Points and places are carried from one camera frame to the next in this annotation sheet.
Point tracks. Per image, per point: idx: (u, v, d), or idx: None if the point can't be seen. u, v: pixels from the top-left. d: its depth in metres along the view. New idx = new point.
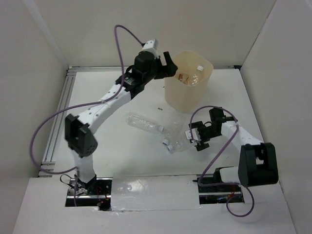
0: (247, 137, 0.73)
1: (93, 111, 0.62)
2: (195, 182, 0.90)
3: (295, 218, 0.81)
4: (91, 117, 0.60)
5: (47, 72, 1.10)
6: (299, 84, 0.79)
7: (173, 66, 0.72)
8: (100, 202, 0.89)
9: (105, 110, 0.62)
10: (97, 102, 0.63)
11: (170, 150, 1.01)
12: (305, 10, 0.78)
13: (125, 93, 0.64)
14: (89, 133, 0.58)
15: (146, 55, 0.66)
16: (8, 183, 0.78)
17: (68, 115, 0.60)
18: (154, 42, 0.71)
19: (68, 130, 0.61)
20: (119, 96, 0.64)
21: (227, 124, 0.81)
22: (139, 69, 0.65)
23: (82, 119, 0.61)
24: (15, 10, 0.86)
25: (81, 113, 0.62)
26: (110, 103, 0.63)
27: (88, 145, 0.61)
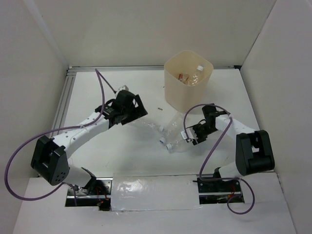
0: (241, 127, 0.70)
1: (70, 135, 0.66)
2: (194, 182, 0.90)
3: (295, 218, 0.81)
4: (68, 140, 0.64)
5: (47, 72, 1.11)
6: (299, 84, 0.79)
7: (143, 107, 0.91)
8: (100, 202, 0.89)
9: (82, 135, 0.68)
10: (75, 126, 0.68)
11: (169, 149, 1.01)
12: (305, 10, 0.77)
13: (103, 121, 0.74)
14: (64, 156, 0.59)
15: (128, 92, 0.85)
16: (8, 183, 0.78)
17: (43, 138, 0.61)
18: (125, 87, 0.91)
19: (39, 154, 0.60)
20: (98, 122, 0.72)
21: (221, 117, 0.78)
22: (120, 102, 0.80)
23: (58, 142, 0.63)
24: (15, 11, 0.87)
25: (57, 135, 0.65)
26: (88, 128, 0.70)
27: (60, 170, 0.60)
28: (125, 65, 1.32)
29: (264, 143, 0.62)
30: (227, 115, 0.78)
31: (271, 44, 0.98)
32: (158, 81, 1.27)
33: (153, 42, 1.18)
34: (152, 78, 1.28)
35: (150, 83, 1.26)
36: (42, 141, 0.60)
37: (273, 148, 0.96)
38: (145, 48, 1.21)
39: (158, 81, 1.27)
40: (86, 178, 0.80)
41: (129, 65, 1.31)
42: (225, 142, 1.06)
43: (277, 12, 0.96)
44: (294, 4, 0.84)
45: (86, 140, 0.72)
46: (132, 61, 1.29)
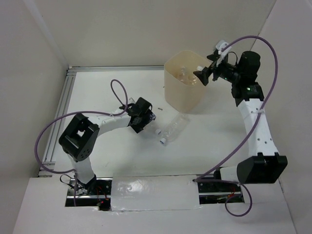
0: (263, 139, 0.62)
1: (101, 118, 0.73)
2: (194, 182, 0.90)
3: (296, 218, 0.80)
4: (100, 122, 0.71)
5: (47, 72, 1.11)
6: (298, 84, 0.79)
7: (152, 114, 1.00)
8: (100, 202, 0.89)
9: (110, 121, 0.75)
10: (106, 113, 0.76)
11: (164, 143, 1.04)
12: (304, 10, 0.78)
13: (126, 116, 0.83)
14: (96, 132, 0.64)
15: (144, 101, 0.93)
16: (8, 183, 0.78)
17: (79, 114, 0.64)
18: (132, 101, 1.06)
19: (71, 127, 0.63)
20: (122, 116, 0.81)
21: (249, 106, 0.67)
22: (140, 106, 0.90)
23: (91, 121, 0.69)
24: (15, 10, 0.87)
25: (91, 116, 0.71)
26: (116, 118, 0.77)
27: (87, 147, 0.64)
28: (125, 65, 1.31)
29: (277, 168, 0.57)
30: (259, 105, 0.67)
31: (271, 44, 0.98)
32: (158, 81, 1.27)
33: (153, 42, 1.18)
34: (152, 78, 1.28)
35: (151, 83, 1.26)
36: (79, 116, 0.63)
37: None
38: (145, 48, 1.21)
39: (158, 82, 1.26)
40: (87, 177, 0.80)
41: (129, 65, 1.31)
42: (225, 142, 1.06)
43: (276, 12, 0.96)
44: (294, 4, 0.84)
45: (109, 128, 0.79)
46: (132, 61, 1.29)
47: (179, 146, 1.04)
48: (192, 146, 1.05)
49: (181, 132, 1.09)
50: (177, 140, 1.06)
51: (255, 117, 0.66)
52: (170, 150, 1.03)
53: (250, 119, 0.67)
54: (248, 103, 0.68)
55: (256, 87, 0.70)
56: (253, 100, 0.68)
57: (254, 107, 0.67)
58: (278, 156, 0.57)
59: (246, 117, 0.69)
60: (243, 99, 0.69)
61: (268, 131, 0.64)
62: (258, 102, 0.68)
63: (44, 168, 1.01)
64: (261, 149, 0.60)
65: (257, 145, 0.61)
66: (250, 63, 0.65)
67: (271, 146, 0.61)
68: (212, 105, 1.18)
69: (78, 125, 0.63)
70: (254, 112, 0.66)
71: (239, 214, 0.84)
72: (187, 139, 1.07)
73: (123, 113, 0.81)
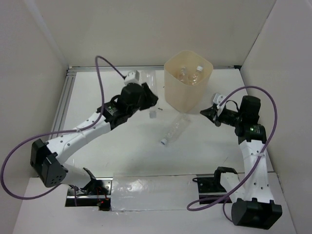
0: (260, 185, 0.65)
1: (65, 140, 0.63)
2: (194, 182, 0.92)
3: (296, 218, 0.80)
4: (61, 146, 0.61)
5: (47, 72, 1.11)
6: (299, 84, 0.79)
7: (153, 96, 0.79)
8: (100, 202, 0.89)
9: (78, 140, 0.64)
10: (71, 130, 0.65)
11: (164, 144, 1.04)
12: (304, 9, 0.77)
13: (103, 124, 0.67)
14: (55, 164, 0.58)
15: (134, 87, 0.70)
16: (8, 183, 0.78)
17: (37, 143, 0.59)
18: (135, 73, 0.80)
19: (34, 157, 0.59)
20: (97, 126, 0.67)
21: (250, 147, 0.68)
22: (123, 101, 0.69)
23: (52, 146, 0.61)
24: (15, 10, 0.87)
25: (51, 139, 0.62)
26: (85, 133, 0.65)
27: (53, 175, 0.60)
28: (125, 65, 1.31)
29: (271, 215, 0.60)
30: (260, 147, 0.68)
31: (271, 44, 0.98)
32: (158, 81, 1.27)
33: (153, 42, 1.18)
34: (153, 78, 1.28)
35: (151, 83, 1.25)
36: (37, 145, 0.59)
37: (275, 148, 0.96)
38: (145, 48, 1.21)
39: (158, 82, 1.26)
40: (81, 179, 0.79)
41: (129, 65, 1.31)
42: (225, 142, 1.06)
43: (276, 12, 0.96)
44: (294, 3, 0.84)
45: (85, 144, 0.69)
46: (132, 61, 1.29)
47: (179, 146, 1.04)
48: (192, 146, 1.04)
49: (181, 132, 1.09)
50: (177, 141, 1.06)
51: (254, 160, 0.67)
52: (170, 150, 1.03)
53: (249, 161, 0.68)
54: (249, 144, 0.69)
55: (259, 126, 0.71)
56: (255, 141, 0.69)
57: (255, 149, 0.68)
58: (274, 205, 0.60)
59: (245, 157, 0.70)
60: (245, 139, 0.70)
61: (266, 175, 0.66)
62: (259, 143, 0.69)
63: None
64: (256, 194, 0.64)
65: (253, 190, 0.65)
66: (251, 103, 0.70)
67: (266, 192, 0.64)
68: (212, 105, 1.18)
69: (38, 155, 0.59)
70: (253, 154, 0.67)
71: None
72: (187, 139, 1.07)
73: (98, 121, 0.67)
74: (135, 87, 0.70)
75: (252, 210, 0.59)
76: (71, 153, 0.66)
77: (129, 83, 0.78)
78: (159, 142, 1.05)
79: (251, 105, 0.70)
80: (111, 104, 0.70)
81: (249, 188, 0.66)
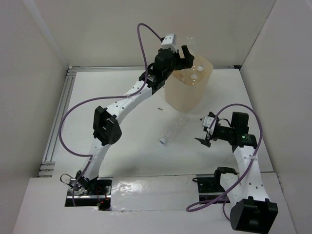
0: (255, 185, 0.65)
1: (119, 105, 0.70)
2: (194, 181, 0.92)
3: (295, 218, 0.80)
4: (118, 110, 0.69)
5: (47, 72, 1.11)
6: (299, 84, 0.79)
7: (190, 58, 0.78)
8: (100, 202, 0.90)
9: (129, 105, 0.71)
10: (123, 96, 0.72)
11: (164, 143, 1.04)
12: (304, 10, 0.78)
13: (147, 89, 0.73)
14: (116, 125, 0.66)
15: (165, 53, 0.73)
16: (8, 183, 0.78)
17: (98, 107, 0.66)
18: (173, 38, 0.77)
19: (96, 120, 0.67)
20: (142, 92, 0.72)
21: (243, 151, 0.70)
22: (159, 67, 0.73)
23: (109, 111, 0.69)
24: (15, 11, 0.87)
25: (108, 105, 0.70)
26: (134, 98, 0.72)
27: (115, 133, 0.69)
28: (125, 65, 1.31)
29: (268, 215, 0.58)
30: (252, 151, 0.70)
31: (270, 44, 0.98)
32: None
33: (153, 42, 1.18)
34: None
35: None
36: (98, 109, 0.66)
37: (275, 148, 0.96)
38: (145, 48, 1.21)
39: None
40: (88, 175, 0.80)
41: (129, 65, 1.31)
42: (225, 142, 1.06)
43: (276, 12, 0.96)
44: (294, 3, 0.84)
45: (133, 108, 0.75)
46: (132, 61, 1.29)
47: (179, 146, 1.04)
48: (192, 145, 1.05)
49: (181, 132, 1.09)
50: (177, 141, 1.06)
51: (248, 163, 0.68)
52: (170, 150, 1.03)
53: (243, 165, 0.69)
54: (242, 149, 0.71)
55: (251, 135, 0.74)
56: (247, 146, 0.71)
57: (248, 153, 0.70)
58: (270, 203, 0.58)
59: (240, 162, 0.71)
60: (239, 145, 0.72)
61: (261, 176, 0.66)
62: (252, 149, 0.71)
63: (44, 168, 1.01)
64: (251, 193, 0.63)
65: (248, 190, 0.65)
66: (240, 114, 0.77)
67: (262, 192, 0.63)
68: (212, 105, 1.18)
69: (101, 118, 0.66)
70: (246, 158, 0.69)
71: None
72: (188, 138, 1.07)
73: (143, 88, 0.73)
74: (166, 53, 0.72)
75: (249, 208, 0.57)
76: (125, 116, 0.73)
77: (165, 48, 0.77)
78: (159, 141, 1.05)
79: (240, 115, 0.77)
80: (150, 71, 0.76)
81: (245, 189, 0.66)
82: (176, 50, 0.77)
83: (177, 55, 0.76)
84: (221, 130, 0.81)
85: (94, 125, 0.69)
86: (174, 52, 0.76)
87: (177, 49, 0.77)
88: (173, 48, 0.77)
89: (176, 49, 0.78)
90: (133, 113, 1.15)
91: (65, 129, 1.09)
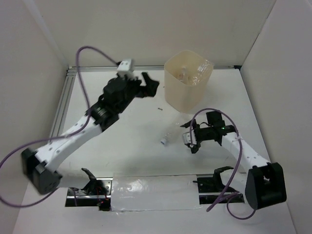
0: (252, 156, 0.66)
1: (54, 146, 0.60)
2: (194, 182, 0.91)
3: (295, 218, 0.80)
4: (50, 155, 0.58)
5: (47, 72, 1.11)
6: (299, 84, 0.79)
7: (151, 87, 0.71)
8: (100, 202, 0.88)
9: (68, 147, 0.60)
10: (60, 136, 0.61)
11: (164, 144, 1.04)
12: (304, 10, 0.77)
13: (93, 126, 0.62)
14: (46, 173, 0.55)
15: (116, 84, 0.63)
16: (8, 183, 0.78)
17: (26, 151, 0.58)
18: (129, 64, 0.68)
19: (24, 166, 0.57)
20: (86, 129, 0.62)
21: (229, 138, 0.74)
22: (108, 100, 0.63)
23: (40, 155, 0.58)
24: (15, 11, 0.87)
25: (40, 147, 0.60)
26: (74, 138, 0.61)
27: (48, 182, 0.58)
28: None
29: (277, 176, 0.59)
30: (235, 134, 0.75)
31: (270, 44, 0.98)
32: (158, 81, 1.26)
33: (153, 42, 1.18)
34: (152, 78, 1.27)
35: None
36: (26, 154, 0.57)
37: (275, 148, 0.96)
38: (145, 48, 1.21)
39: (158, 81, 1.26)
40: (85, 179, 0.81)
41: None
42: None
43: (276, 12, 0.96)
44: (295, 3, 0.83)
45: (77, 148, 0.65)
46: None
47: (179, 146, 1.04)
48: None
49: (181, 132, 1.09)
50: (177, 141, 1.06)
51: (237, 143, 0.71)
52: (170, 150, 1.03)
53: (234, 148, 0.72)
54: (226, 137, 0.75)
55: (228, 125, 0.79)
56: (230, 133, 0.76)
57: (233, 137, 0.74)
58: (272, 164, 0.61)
59: (231, 147, 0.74)
60: (223, 135, 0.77)
61: (253, 148, 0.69)
62: (234, 133, 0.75)
63: None
64: (254, 163, 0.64)
65: (250, 163, 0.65)
66: (212, 115, 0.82)
67: (261, 160, 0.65)
68: (212, 105, 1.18)
69: (28, 164, 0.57)
70: (234, 140, 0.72)
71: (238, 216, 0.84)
72: None
73: (87, 124, 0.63)
74: (117, 85, 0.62)
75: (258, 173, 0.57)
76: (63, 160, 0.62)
77: (121, 74, 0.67)
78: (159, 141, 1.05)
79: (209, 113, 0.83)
80: (100, 103, 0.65)
81: (246, 164, 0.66)
82: (135, 79, 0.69)
83: (134, 84, 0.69)
84: (202, 133, 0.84)
85: (24, 173, 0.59)
86: (132, 79, 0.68)
87: (136, 76, 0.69)
88: (130, 74, 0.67)
89: (134, 76, 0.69)
90: (133, 114, 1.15)
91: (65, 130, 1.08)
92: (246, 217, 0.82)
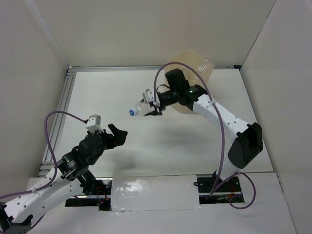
0: (232, 120, 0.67)
1: (22, 202, 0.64)
2: (195, 184, 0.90)
3: (295, 219, 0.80)
4: (17, 209, 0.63)
5: (47, 71, 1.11)
6: (299, 84, 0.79)
7: (119, 137, 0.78)
8: (101, 202, 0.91)
9: (34, 201, 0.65)
10: (28, 191, 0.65)
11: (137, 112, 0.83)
12: (304, 9, 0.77)
13: (60, 180, 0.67)
14: (14, 225, 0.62)
15: (91, 139, 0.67)
16: (7, 182, 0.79)
17: None
18: (96, 118, 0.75)
19: None
20: (53, 184, 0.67)
21: (203, 103, 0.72)
22: (83, 153, 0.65)
23: (8, 209, 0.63)
24: (14, 10, 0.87)
25: (9, 202, 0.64)
26: (41, 192, 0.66)
27: (18, 229, 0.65)
28: (125, 65, 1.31)
29: (258, 135, 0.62)
30: (207, 98, 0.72)
31: (270, 44, 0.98)
32: (158, 81, 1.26)
33: (153, 42, 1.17)
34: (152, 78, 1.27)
35: (150, 83, 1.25)
36: None
37: (274, 148, 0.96)
38: (145, 48, 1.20)
39: (158, 81, 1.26)
40: (79, 179, 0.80)
41: (129, 65, 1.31)
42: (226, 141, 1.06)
43: (276, 11, 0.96)
44: (295, 3, 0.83)
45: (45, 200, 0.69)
46: (132, 61, 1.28)
47: (179, 146, 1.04)
48: (192, 146, 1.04)
49: (181, 132, 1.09)
50: (177, 141, 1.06)
51: (212, 109, 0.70)
52: (170, 150, 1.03)
53: (210, 113, 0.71)
54: (199, 102, 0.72)
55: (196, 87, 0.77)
56: (201, 97, 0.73)
57: (207, 102, 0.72)
58: (254, 126, 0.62)
59: (206, 113, 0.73)
60: (194, 100, 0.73)
61: (230, 112, 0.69)
62: (204, 96, 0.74)
63: (44, 168, 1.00)
64: (236, 129, 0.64)
65: (232, 128, 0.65)
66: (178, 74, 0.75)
67: (241, 122, 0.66)
68: None
69: None
70: (209, 106, 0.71)
71: (238, 206, 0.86)
72: (188, 139, 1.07)
73: (54, 179, 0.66)
74: (94, 140, 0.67)
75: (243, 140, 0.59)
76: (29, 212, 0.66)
77: (90, 129, 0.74)
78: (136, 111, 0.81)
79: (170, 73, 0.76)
80: (70, 155, 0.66)
81: (228, 130, 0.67)
82: (103, 130, 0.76)
83: (104, 137, 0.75)
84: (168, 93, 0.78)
85: None
86: (100, 132, 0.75)
87: (103, 128, 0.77)
88: (99, 127, 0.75)
89: (102, 128, 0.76)
90: None
91: (66, 129, 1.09)
92: (243, 208, 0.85)
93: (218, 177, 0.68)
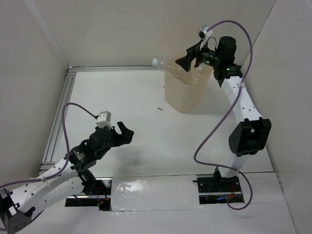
0: (248, 107, 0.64)
1: (29, 189, 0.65)
2: (194, 182, 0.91)
3: (296, 218, 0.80)
4: (24, 197, 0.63)
5: (47, 71, 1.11)
6: (299, 84, 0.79)
7: (127, 134, 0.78)
8: (100, 202, 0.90)
9: (41, 190, 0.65)
10: (36, 179, 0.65)
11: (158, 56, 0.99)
12: (304, 10, 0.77)
13: (69, 171, 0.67)
14: (19, 215, 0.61)
15: (102, 133, 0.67)
16: (7, 182, 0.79)
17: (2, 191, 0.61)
18: (107, 114, 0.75)
19: None
20: (62, 174, 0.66)
21: (231, 82, 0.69)
22: (91, 146, 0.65)
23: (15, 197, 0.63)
24: (15, 11, 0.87)
25: (17, 188, 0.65)
26: (50, 182, 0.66)
27: (19, 222, 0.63)
28: (125, 64, 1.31)
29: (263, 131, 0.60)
30: (239, 80, 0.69)
31: (270, 44, 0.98)
32: (158, 81, 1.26)
33: (153, 42, 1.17)
34: (153, 78, 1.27)
35: (150, 83, 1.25)
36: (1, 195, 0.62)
37: (275, 148, 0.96)
38: (145, 48, 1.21)
39: (158, 81, 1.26)
40: (79, 178, 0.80)
41: (129, 65, 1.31)
42: (225, 141, 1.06)
43: (276, 12, 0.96)
44: (295, 3, 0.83)
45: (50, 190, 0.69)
46: (132, 61, 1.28)
47: (178, 146, 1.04)
48: (192, 146, 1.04)
49: (180, 132, 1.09)
50: (177, 141, 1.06)
51: (237, 91, 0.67)
52: (170, 150, 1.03)
53: (233, 94, 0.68)
54: (228, 80, 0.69)
55: (235, 67, 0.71)
56: (233, 77, 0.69)
57: (235, 83, 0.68)
58: (263, 120, 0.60)
59: (230, 93, 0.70)
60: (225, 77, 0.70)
61: (251, 100, 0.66)
62: (238, 78, 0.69)
63: (44, 168, 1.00)
64: (246, 116, 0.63)
65: (243, 114, 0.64)
66: (230, 44, 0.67)
67: (254, 113, 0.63)
68: (212, 105, 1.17)
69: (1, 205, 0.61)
70: (235, 87, 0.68)
71: (238, 207, 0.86)
72: (188, 139, 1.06)
73: (64, 168, 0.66)
74: (104, 134, 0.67)
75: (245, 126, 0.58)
76: (35, 202, 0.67)
77: (100, 125, 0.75)
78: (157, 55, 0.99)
79: (224, 44, 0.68)
80: (80, 147, 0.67)
81: (240, 114, 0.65)
82: (112, 127, 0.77)
83: (112, 133, 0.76)
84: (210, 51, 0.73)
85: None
86: (109, 128, 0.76)
87: (113, 125, 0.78)
88: (109, 124, 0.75)
89: (111, 125, 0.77)
90: (133, 114, 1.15)
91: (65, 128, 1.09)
92: (243, 208, 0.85)
93: (197, 152, 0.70)
